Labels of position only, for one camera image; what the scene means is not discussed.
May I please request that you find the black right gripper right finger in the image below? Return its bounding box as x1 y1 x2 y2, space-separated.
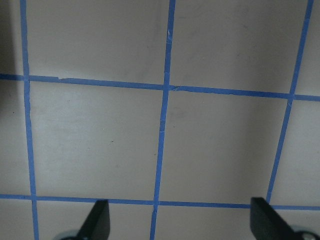
250 197 303 240

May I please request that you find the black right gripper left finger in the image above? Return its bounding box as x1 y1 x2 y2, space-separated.
76 200 111 240

